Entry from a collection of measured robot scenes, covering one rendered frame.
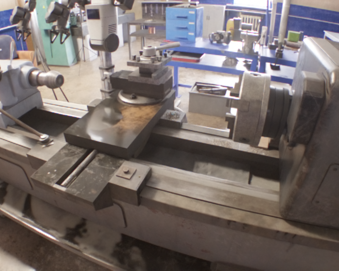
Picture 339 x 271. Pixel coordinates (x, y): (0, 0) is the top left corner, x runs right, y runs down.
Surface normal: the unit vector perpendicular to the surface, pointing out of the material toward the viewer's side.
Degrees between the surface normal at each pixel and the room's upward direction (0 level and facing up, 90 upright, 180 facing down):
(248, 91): 40
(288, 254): 90
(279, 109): 54
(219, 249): 90
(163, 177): 0
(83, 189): 0
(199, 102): 90
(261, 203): 0
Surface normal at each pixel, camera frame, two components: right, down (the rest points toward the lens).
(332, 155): -0.34, 0.53
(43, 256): 0.00, -0.83
